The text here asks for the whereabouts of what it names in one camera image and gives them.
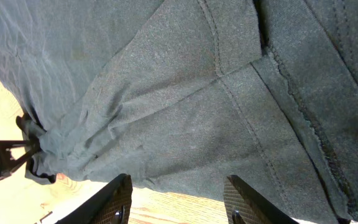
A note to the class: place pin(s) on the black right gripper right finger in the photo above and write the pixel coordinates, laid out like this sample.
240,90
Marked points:
244,204

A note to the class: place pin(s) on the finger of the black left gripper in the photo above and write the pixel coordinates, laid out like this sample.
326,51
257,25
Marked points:
34,148

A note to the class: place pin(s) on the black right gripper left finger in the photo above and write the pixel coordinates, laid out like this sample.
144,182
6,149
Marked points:
110,205

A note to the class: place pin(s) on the dark green t-shirt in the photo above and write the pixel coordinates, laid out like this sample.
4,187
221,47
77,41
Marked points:
182,93

